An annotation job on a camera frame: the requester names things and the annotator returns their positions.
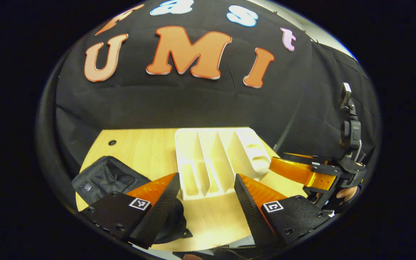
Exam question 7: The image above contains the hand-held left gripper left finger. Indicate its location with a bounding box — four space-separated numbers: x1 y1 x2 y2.
79 173 182 250

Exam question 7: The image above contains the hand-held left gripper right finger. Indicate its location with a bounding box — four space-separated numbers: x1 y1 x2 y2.
234 173 335 250

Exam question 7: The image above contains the cream bookshelf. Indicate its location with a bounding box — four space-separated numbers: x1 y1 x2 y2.
174 127 273 201

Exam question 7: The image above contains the black schoolbag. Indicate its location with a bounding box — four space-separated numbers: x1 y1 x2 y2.
71 156 193 245

